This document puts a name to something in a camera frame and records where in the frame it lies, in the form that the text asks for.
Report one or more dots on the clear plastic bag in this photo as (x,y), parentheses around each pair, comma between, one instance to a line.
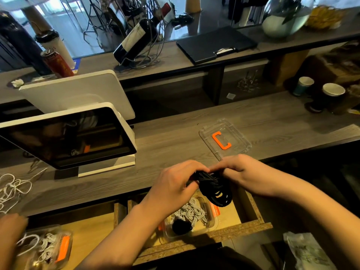
(308,251)

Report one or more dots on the yellow woven basket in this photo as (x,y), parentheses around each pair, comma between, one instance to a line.
(324,16)

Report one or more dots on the person's right forearm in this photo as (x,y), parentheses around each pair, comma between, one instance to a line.
(315,210)

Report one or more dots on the cardboard tube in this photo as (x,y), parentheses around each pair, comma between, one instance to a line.
(193,4)

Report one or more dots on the white customer display screen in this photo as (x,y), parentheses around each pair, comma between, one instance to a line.
(81,94)

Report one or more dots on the black clipboard folder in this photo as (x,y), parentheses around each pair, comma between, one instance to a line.
(215,43)

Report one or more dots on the crumpled white tissue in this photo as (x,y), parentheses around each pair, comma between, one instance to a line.
(17,83)

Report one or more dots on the person's left thumb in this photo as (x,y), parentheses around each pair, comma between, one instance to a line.
(191,188)

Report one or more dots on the person's left forearm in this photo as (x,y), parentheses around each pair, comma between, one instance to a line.
(121,239)

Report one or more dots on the white cup with black lid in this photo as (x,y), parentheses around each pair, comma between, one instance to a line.
(56,46)

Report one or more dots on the teal paper cup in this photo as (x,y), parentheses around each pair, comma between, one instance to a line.
(302,85)

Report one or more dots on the clear box with orange latch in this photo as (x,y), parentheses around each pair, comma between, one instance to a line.
(46,247)

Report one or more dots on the person's right hand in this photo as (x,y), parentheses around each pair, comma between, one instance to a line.
(247,174)

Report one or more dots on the metal scissors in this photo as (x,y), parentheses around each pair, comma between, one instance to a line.
(38,172)

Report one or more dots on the clear drinking glasses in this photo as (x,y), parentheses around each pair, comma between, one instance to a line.
(249,82)

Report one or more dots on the person's left hand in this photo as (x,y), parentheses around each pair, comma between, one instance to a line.
(166,191)

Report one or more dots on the wooden drawer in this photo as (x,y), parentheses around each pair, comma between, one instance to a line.
(197,230)

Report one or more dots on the black round item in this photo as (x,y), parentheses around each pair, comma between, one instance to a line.
(182,227)

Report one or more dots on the dark wine bottle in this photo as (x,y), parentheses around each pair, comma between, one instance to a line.
(139,36)

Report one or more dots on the black paper cup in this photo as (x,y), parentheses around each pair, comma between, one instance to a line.
(327,95)

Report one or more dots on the red drink can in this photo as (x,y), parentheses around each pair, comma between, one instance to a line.
(57,64)

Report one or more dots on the white point-of-sale terminal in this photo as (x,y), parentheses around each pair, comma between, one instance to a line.
(70,134)

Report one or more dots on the person's right fingers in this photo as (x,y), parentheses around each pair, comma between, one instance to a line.
(225,167)

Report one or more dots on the round glass vase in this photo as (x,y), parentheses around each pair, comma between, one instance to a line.
(287,19)

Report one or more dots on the clear plastic lid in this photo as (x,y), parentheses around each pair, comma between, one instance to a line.
(225,139)

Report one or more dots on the brown paper bag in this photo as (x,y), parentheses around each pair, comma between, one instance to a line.
(334,64)

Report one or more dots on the orange clip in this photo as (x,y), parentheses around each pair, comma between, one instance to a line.
(220,140)

